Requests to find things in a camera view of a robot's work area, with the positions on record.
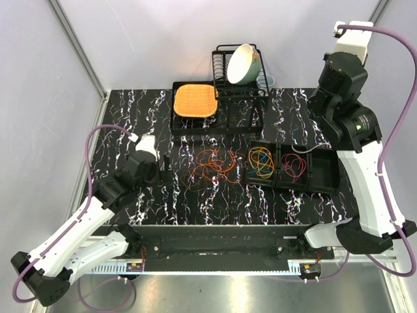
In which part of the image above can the orange cable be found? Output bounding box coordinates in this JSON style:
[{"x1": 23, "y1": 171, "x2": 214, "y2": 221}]
[{"x1": 192, "y1": 149, "x2": 245, "y2": 185}]

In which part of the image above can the blue cable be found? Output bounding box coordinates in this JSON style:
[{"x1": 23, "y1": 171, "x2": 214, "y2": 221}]
[{"x1": 250, "y1": 151, "x2": 276, "y2": 175}]

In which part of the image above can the red cable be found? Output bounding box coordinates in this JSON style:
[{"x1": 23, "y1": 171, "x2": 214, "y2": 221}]
[{"x1": 280, "y1": 153, "x2": 308, "y2": 183}]

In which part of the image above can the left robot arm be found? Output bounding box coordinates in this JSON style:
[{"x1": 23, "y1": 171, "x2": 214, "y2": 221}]
[{"x1": 10, "y1": 151, "x2": 172, "y2": 306}]

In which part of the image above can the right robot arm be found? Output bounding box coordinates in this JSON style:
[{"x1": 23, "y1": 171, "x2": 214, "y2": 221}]
[{"x1": 295, "y1": 52, "x2": 416, "y2": 259}]

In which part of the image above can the orange woven mat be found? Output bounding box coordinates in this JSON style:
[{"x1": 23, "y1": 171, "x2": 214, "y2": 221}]
[{"x1": 173, "y1": 83, "x2": 218, "y2": 118}]

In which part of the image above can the black dish rack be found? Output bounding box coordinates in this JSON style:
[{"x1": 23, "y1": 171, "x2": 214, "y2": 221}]
[{"x1": 212, "y1": 44, "x2": 270, "y2": 100}]

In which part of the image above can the black bin left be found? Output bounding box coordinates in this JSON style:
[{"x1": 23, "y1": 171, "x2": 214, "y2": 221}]
[{"x1": 244, "y1": 140, "x2": 278, "y2": 188}]

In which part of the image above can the light blue cup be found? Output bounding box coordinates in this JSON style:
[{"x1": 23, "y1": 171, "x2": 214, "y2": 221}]
[{"x1": 256, "y1": 74, "x2": 276, "y2": 91}]

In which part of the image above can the cream ceramic bowl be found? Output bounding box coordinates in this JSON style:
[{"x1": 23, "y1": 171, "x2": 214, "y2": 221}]
[{"x1": 227, "y1": 44, "x2": 261, "y2": 85}]

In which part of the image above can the black bin middle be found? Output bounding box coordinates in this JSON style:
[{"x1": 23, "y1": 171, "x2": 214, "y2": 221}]
[{"x1": 276, "y1": 143, "x2": 311, "y2": 191}]

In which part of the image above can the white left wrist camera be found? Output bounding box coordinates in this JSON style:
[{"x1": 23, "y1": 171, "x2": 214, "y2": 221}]
[{"x1": 128, "y1": 133, "x2": 158, "y2": 161}]

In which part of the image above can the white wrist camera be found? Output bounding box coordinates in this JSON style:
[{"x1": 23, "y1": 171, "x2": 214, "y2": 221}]
[
  {"x1": 128, "y1": 133, "x2": 158, "y2": 161},
  {"x1": 333, "y1": 21, "x2": 372, "y2": 65}
]

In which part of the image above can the black wire tray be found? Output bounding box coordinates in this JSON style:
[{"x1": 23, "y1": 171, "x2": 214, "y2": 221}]
[{"x1": 169, "y1": 98, "x2": 267, "y2": 137}]

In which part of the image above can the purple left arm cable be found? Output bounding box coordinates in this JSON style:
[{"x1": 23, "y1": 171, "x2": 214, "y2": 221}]
[{"x1": 12, "y1": 125, "x2": 137, "y2": 310}]

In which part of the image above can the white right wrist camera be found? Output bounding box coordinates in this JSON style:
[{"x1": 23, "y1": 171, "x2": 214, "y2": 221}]
[{"x1": 333, "y1": 21, "x2": 372, "y2": 65}]

